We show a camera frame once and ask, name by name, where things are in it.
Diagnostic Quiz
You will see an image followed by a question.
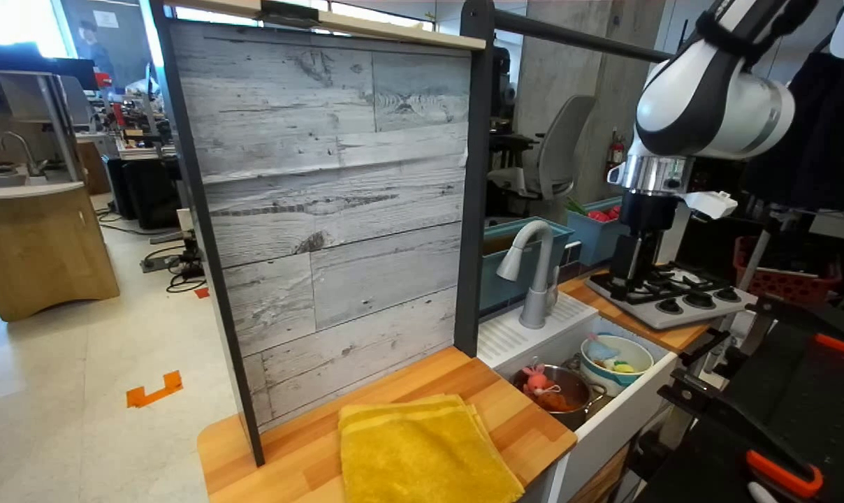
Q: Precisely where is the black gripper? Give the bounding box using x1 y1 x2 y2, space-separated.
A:
620 192 681 281

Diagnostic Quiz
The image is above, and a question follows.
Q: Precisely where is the pink plush toy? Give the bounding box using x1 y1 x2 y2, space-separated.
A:
522 366 558 396

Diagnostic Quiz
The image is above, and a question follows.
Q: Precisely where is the yellow towel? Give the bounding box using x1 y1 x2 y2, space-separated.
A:
339 394 522 503

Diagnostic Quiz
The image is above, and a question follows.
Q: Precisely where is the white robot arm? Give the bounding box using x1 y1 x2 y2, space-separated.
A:
606 0 818 284

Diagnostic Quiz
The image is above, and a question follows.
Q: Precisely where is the toy stove top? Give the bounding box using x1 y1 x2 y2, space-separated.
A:
586 264 758 329

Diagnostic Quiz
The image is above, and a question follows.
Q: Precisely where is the wooden stove counter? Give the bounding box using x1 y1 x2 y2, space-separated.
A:
558 269 723 358

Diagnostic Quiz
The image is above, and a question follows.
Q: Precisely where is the wooden butcher block counter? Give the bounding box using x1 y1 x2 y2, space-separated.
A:
199 350 578 503

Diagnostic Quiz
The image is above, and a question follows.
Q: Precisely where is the white teal bowl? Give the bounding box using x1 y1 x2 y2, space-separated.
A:
582 333 655 396

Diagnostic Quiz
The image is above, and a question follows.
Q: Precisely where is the grey toy faucet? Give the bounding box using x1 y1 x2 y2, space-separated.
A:
498 220 556 329

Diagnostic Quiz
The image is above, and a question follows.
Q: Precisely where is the grey office chair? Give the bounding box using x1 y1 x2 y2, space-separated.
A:
488 95 595 200

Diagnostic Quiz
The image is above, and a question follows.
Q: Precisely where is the white toy sink unit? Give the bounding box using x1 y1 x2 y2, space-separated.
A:
479 295 679 503

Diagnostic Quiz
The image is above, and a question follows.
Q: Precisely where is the steel pot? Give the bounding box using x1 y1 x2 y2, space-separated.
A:
512 362 606 431

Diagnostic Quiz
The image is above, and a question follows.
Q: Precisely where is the orange black clamp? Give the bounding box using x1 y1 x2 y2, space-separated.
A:
659 369 824 503

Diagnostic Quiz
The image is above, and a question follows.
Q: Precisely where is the whitewashed wood backsplash panel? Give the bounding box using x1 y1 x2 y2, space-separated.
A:
174 23 469 428

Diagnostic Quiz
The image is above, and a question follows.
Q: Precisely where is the wooden cabinet in background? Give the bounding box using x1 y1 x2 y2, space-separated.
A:
0 181 121 322

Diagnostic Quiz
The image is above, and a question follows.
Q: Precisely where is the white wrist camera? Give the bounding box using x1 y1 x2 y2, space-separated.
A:
685 190 737 220

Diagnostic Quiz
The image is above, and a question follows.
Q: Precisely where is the black metal frame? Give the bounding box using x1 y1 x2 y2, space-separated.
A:
139 0 659 460

